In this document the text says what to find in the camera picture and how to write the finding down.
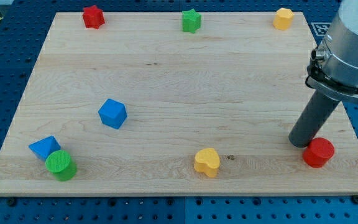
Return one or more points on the fiducial marker tag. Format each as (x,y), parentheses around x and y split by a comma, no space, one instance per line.
(320,28)

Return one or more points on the red star block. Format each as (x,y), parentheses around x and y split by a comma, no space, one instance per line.
(93,17)

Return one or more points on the green star block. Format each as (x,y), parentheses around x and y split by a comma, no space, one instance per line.
(191,21)

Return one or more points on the wooden board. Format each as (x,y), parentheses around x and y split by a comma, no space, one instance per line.
(235,85)

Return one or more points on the blue cube block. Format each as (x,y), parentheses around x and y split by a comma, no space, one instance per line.
(112,113)

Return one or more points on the blue triangle block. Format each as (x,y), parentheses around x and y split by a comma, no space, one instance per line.
(44,147)

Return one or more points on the green cylinder block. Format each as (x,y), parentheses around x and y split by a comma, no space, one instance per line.
(61,165)

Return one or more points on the red cylinder block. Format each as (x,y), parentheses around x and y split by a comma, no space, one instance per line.
(318,152)

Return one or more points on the yellow hexagon block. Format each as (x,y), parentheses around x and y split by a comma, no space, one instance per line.
(283,19)

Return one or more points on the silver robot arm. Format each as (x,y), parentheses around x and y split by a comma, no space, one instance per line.
(333,68)

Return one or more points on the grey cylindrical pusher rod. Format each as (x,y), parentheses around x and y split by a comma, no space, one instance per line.
(314,115)

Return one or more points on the yellow heart block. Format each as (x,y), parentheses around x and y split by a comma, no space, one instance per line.
(207,161)

